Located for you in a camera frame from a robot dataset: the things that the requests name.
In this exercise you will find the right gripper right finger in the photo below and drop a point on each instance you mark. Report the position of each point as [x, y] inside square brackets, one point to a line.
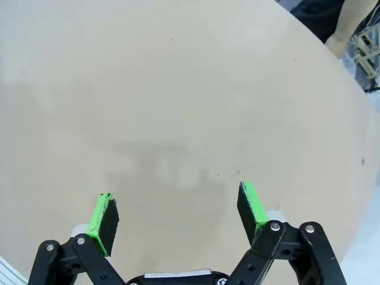
[255, 205]

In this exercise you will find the pale wooden frame rack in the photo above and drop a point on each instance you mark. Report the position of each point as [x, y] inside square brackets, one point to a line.
[366, 53]

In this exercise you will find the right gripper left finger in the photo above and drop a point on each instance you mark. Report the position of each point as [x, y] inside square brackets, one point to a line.
[98, 213]

